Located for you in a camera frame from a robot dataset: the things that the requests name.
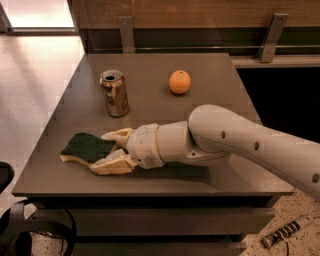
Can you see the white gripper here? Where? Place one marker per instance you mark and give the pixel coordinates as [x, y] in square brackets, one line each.
[144, 145]

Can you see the green and yellow sponge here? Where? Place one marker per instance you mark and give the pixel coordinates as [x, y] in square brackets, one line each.
[86, 149]

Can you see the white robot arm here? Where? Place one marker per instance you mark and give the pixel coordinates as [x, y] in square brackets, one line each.
[209, 135]

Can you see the gold soda can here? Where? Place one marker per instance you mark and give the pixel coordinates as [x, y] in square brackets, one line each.
[113, 86]

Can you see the orange fruit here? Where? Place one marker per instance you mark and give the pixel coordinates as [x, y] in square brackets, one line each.
[179, 82]

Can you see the grey table with drawers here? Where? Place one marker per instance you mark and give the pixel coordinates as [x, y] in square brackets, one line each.
[169, 211]

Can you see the black chair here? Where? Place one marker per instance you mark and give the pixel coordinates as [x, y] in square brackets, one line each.
[37, 227]

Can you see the white power strip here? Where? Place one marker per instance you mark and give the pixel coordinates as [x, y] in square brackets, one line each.
[287, 231]

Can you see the left metal bracket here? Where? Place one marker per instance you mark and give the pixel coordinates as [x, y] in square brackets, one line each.
[127, 34]

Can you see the metal bracket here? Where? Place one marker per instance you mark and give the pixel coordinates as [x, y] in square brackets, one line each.
[127, 34]
[267, 51]

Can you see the right metal bracket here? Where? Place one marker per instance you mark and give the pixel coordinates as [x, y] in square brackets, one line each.
[267, 51]

